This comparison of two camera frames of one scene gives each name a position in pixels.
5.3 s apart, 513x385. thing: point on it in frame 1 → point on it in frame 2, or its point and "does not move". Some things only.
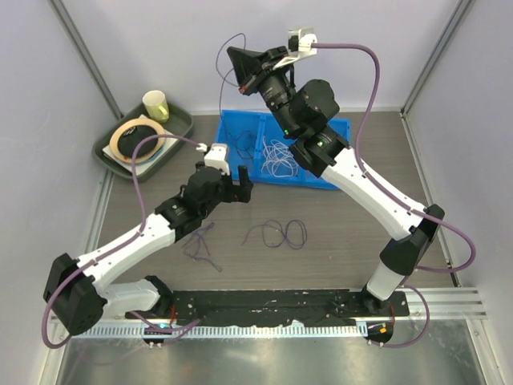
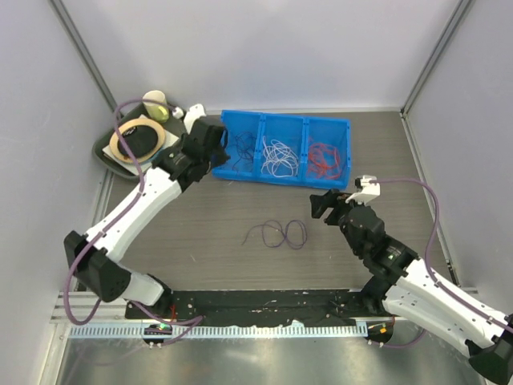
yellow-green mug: x=156 y=105 does not move
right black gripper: x=247 y=65 → x=321 y=203
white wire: x=278 y=160 does not move
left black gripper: x=238 y=193 → x=222 y=156
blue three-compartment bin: x=258 y=149 does not move
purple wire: x=273 y=234 does not move
